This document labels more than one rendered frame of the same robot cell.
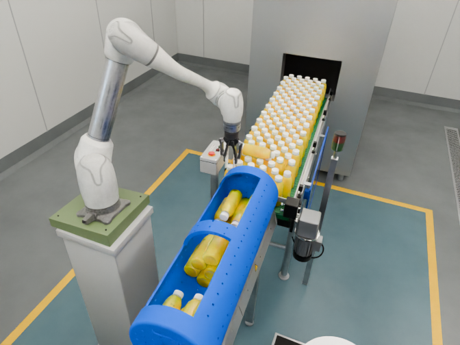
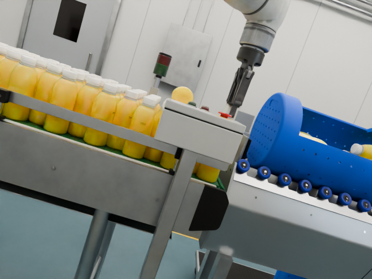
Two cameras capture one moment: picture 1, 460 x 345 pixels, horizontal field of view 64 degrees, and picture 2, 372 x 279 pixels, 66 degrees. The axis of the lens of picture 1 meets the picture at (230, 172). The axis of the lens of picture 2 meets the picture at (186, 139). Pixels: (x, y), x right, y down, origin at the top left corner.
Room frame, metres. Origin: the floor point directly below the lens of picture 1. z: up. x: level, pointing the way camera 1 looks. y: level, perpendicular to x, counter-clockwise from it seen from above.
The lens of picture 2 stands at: (2.06, 0.74, 1.13)
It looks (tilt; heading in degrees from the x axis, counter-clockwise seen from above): 9 degrees down; 246
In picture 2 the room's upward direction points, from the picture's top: 19 degrees clockwise
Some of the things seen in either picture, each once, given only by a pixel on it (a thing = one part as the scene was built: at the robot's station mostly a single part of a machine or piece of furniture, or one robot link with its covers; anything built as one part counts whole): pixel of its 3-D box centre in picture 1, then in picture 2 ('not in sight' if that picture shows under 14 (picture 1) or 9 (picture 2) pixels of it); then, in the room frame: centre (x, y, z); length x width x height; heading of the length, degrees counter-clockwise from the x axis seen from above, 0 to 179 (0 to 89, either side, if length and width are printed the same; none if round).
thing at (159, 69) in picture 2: (337, 144); (160, 70); (1.72, -0.58, 1.18); 0.06 x 0.06 x 0.05
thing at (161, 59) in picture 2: (339, 137); (163, 60); (1.72, -0.58, 1.23); 0.06 x 0.06 x 0.04
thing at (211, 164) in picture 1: (214, 157); (198, 129); (1.75, 0.09, 1.05); 0.20 x 0.10 x 0.10; 162
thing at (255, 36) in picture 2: (231, 124); (256, 40); (1.63, 0.00, 1.33); 0.09 x 0.09 x 0.06
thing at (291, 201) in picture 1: (290, 208); not in sight; (1.45, -0.32, 0.95); 0.10 x 0.07 x 0.10; 72
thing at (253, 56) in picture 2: (231, 137); (247, 65); (1.63, 0.00, 1.26); 0.08 x 0.07 x 0.09; 72
